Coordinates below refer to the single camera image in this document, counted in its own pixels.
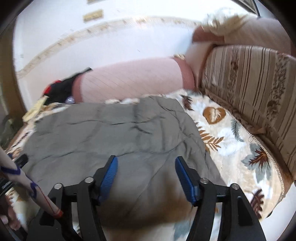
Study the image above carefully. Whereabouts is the olive quilted hooded jacket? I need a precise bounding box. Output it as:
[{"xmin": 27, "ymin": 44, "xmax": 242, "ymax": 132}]
[{"xmin": 23, "ymin": 96, "xmax": 223, "ymax": 228}]

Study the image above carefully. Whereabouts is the person's left hand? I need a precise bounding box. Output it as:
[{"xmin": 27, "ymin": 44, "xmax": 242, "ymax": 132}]
[{"xmin": 1, "ymin": 195, "xmax": 21, "ymax": 230}]

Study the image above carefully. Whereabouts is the cream leaf-pattern fleece blanket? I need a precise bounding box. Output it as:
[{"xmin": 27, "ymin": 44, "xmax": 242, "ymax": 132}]
[{"xmin": 4, "ymin": 89, "xmax": 286, "ymax": 241}]

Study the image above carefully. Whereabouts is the black phone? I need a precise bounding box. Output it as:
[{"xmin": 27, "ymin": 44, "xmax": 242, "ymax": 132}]
[{"xmin": 14, "ymin": 154, "xmax": 28, "ymax": 168}]

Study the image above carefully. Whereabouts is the purple patterned item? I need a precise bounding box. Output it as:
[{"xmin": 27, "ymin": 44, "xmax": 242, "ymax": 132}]
[{"xmin": 65, "ymin": 96, "xmax": 75, "ymax": 104}]

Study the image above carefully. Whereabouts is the yellow patterned cloth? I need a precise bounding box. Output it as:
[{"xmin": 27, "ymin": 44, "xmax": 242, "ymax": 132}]
[{"xmin": 22, "ymin": 95, "xmax": 48, "ymax": 123}]

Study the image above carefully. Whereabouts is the black garment pile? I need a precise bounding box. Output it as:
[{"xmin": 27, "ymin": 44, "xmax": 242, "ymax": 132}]
[{"xmin": 44, "ymin": 67, "xmax": 92, "ymax": 105}]

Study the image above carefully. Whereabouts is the red garment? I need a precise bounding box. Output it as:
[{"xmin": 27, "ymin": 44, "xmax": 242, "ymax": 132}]
[{"xmin": 43, "ymin": 80, "xmax": 62, "ymax": 96}]

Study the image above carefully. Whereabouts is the brown woven bed cover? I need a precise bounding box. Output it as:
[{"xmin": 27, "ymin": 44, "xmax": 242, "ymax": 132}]
[{"xmin": 201, "ymin": 88, "xmax": 295, "ymax": 194}]

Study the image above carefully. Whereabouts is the striped floral quilted bedding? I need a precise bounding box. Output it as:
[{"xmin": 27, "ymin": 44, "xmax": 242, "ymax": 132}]
[{"xmin": 200, "ymin": 45, "xmax": 296, "ymax": 180}]

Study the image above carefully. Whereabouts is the pink quilted bolster pillow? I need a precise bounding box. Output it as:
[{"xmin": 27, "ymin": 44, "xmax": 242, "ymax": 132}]
[{"xmin": 72, "ymin": 57, "xmax": 196, "ymax": 103}]

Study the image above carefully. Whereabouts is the white crumpled cloth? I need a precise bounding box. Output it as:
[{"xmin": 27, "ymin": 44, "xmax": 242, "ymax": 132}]
[{"xmin": 193, "ymin": 11, "xmax": 295, "ymax": 57}]

